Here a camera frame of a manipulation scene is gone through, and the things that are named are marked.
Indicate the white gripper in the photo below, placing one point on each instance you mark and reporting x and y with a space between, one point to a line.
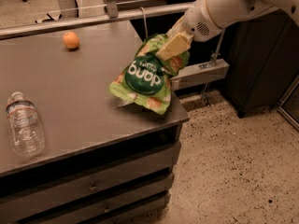
196 22

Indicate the green rice chip bag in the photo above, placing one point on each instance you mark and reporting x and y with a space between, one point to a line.
146 80

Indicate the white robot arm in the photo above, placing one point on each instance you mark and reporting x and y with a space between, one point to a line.
257 8

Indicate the dark cabinet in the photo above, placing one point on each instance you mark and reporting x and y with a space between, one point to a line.
264 61

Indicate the orange fruit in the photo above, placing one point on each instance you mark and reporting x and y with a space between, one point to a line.
71 40

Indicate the grey drawer cabinet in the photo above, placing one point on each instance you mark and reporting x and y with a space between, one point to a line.
78 182

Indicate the clear plastic water bottle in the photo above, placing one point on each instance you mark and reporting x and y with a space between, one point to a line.
24 126

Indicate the metal frame railing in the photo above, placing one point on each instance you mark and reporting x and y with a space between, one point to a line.
192 75

